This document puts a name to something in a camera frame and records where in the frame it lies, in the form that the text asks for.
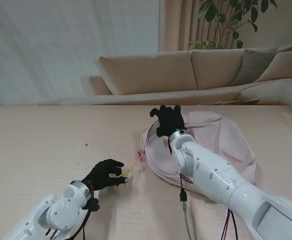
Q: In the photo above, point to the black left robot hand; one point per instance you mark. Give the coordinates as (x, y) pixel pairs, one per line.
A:
(105, 177)

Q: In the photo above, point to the pink backpack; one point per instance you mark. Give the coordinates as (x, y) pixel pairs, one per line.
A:
(211, 150)

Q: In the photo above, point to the grey cushion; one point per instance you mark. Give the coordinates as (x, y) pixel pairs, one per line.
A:
(253, 65)

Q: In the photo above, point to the beige sofa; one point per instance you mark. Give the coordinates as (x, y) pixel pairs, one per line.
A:
(148, 75)

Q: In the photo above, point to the tall green houseplant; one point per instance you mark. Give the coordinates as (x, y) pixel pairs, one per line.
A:
(211, 12)

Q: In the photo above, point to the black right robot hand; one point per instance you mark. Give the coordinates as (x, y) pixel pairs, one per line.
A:
(168, 121)

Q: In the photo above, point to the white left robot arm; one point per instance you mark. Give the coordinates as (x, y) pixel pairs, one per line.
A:
(48, 212)

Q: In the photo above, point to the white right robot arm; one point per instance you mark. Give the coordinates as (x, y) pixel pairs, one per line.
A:
(223, 180)

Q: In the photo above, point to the beige curtain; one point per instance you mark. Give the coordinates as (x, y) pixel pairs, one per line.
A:
(175, 25)

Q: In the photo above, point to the beige cushion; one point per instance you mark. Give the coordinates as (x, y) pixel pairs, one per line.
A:
(286, 65)

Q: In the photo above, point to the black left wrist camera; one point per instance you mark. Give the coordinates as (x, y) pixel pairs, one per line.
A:
(93, 204)

